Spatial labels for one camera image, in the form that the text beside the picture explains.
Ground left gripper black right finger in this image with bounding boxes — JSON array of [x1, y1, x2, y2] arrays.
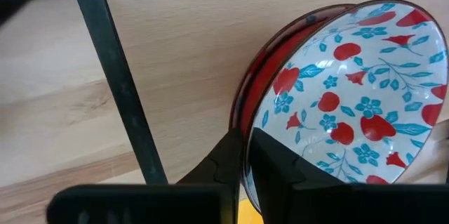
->
[[250, 128, 344, 224]]

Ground yellow plastic bowl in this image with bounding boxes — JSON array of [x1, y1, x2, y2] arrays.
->
[[238, 198, 264, 224]]

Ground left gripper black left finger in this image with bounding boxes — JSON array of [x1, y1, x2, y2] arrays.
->
[[177, 129, 244, 224]]

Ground wooden shelf with black legs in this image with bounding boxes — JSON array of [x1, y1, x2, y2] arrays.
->
[[68, 0, 449, 224]]

